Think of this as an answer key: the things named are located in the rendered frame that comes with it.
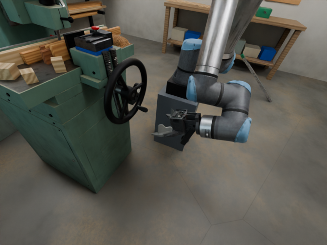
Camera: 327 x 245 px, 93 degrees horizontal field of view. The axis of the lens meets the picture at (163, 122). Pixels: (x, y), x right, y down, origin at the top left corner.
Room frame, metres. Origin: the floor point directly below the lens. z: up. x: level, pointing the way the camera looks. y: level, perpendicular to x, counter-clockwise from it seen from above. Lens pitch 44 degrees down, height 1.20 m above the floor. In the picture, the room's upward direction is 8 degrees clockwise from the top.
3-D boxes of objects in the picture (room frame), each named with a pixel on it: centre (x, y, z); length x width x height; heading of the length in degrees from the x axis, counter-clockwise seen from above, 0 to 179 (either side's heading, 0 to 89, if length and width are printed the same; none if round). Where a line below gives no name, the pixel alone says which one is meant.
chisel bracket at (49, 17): (0.69, 0.50, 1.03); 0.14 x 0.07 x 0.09; 70
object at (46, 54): (0.66, 0.43, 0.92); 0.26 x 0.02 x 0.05; 160
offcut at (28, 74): (0.42, 0.45, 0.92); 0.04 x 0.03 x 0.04; 47
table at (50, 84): (0.65, 0.38, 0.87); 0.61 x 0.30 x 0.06; 160
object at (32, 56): (0.79, 0.44, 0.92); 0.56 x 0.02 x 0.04; 160
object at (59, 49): (0.66, 0.42, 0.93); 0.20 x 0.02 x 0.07; 160
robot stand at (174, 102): (1.08, -0.11, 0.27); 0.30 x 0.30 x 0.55; 74
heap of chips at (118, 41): (0.89, 0.31, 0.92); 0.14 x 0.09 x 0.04; 70
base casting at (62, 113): (0.72, 0.60, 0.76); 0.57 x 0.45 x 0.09; 70
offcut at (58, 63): (0.51, 0.40, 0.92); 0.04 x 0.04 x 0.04; 34
